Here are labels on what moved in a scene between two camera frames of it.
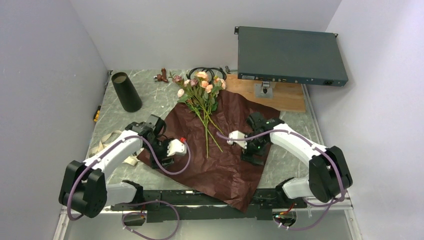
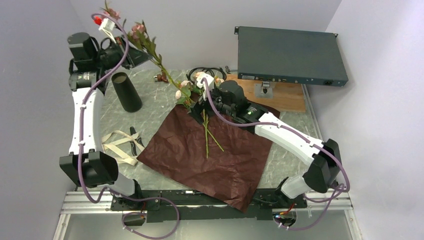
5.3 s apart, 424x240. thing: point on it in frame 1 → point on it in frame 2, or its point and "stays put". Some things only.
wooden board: (287, 97) stays put
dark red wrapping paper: (187, 145) stays put
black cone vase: (128, 95) stays put
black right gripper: (247, 155) → (197, 109)
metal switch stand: (263, 90) stays put
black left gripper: (166, 162) → (135, 57)
